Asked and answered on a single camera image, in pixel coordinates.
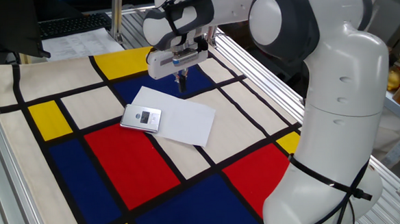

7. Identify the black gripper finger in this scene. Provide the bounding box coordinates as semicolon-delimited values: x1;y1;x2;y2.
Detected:
181;68;190;93
173;70;183;93

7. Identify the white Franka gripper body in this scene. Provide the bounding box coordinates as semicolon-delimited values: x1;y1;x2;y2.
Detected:
145;47;210;80

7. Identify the flat silver metal device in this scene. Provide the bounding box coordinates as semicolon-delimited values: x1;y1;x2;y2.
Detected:
118;102;163;136

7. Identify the printed paper sheet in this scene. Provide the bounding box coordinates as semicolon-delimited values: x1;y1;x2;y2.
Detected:
41;26;125;62

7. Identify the black keyboard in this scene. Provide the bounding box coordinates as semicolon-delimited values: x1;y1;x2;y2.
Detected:
37;12;114;41

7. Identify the Mondrian pattern tablecloth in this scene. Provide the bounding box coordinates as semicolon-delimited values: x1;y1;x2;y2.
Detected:
0;38;308;224

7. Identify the black monitor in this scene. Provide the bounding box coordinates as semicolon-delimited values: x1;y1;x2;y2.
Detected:
0;0;51;62

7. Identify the yellow plastic object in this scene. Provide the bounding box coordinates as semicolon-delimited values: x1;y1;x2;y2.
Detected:
386;65;400;92

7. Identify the aluminium frame post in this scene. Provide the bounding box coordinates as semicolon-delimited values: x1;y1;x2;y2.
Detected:
108;0;126;45

